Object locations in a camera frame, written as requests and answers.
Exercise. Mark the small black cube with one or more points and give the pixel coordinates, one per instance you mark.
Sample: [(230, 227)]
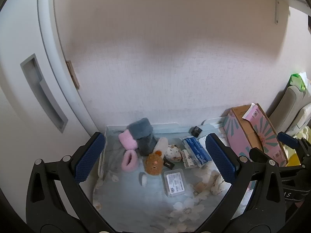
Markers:
[(196, 131)]

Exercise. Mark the green packet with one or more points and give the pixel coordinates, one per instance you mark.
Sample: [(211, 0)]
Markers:
[(297, 80)]

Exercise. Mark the small black and red box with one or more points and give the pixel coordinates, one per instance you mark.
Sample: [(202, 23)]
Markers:
[(168, 164)]

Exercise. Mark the brown plush toy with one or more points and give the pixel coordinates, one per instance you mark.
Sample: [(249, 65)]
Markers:
[(154, 165)]

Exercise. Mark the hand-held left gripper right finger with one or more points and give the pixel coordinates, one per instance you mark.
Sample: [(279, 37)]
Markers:
[(220, 160)]

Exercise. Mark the floral cloth pouch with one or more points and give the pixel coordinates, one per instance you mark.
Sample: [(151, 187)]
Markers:
[(173, 154)]

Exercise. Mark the pink cardboard box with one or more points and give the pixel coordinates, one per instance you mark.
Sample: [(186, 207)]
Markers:
[(252, 136)]

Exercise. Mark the brown door hinge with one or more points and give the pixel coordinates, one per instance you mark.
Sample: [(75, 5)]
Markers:
[(73, 74)]

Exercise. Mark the grey fluffy cuff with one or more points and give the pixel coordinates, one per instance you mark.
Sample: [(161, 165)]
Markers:
[(143, 136)]

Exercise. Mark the clear plastic box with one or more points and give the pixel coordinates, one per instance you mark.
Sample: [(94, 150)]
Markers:
[(175, 183)]

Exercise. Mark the white wardrobe door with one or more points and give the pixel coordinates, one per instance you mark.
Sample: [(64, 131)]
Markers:
[(21, 131)]

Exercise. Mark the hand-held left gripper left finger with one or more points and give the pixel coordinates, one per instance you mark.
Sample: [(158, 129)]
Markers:
[(88, 160)]

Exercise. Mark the blue tissue pack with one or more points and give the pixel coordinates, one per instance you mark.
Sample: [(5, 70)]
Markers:
[(196, 151)]

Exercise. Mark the pink fluffy cuff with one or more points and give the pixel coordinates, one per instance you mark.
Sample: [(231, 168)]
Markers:
[(127, 139), (128, 161)]

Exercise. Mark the white shelf bracket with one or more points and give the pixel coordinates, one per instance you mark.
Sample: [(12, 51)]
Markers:
[(280, 7)]

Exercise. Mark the floral tablecloth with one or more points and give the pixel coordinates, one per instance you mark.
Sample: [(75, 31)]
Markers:
[(136, 203)]

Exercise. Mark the yellow patterned bag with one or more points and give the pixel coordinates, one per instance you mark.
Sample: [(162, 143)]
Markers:
[(294, 157)]

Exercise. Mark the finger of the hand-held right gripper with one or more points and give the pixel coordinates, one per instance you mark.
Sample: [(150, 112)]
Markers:
[(260, 154), (288, 139)]

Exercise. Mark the grey cushion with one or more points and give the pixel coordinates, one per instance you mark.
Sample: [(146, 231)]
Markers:
[(289, 106)]

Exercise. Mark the small white cylinder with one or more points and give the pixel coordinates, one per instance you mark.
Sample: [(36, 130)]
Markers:
[(143, 179)]

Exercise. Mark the small patterned tissue pack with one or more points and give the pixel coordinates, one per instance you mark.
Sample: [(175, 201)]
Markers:
[(187, 159)]

